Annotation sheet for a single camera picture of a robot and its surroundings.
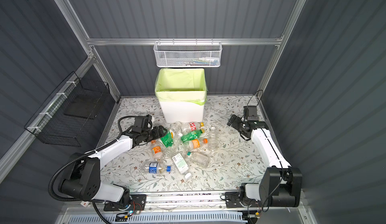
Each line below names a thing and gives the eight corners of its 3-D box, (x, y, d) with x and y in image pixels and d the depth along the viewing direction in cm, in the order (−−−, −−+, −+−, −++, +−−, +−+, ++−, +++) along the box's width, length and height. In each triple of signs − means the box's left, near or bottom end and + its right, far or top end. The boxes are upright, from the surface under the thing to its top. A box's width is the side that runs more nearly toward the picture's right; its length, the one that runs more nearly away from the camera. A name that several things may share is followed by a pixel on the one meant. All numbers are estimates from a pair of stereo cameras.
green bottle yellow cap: (182, 145, 94) (182, 142, 91) (180, 138, 97) (179, 135, 94) (203, 137, 97) (204, 134, 94) (200, 131, 100) (201, 128, 97)
